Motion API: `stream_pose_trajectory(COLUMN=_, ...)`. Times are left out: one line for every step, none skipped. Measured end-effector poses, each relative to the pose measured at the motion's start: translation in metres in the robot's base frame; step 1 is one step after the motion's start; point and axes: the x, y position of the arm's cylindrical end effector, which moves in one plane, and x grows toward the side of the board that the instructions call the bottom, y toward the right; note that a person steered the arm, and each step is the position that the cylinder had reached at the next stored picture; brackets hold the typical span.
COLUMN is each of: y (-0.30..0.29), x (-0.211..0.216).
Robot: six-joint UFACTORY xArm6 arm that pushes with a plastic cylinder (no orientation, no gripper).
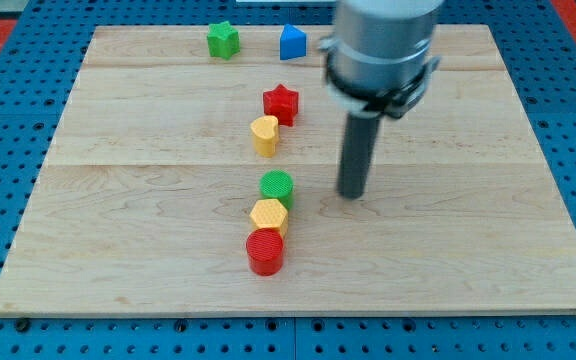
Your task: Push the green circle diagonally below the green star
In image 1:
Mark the red cylinder block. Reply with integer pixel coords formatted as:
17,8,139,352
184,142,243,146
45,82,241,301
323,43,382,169
245,228,284,276

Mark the green star block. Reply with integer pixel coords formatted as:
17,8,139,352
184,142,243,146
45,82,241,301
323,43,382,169
206,21,240,60

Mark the yellow heart block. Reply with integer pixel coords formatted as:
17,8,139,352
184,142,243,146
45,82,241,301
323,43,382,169
250,115,279,158

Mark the black pusher rod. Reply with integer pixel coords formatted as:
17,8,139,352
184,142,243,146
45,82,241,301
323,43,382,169
336,113,382,200

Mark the red star block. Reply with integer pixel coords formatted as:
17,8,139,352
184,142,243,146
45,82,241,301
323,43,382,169
262,84,299,127

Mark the green cylinder block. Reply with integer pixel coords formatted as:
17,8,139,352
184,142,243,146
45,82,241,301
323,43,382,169
259,169,294,210

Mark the blue triangle block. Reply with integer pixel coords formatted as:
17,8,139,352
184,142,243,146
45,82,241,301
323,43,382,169
279,24,308,60

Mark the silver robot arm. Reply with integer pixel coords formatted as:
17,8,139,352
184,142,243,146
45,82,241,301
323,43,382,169
319,0,444,119

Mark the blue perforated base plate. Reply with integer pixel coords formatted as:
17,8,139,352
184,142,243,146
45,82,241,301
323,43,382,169
0,0,576,359

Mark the wooden board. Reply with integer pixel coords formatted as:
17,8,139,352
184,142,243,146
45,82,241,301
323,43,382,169
0,25,576,318

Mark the yellow hexagon block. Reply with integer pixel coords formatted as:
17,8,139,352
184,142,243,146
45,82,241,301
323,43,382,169
249,199,289,237

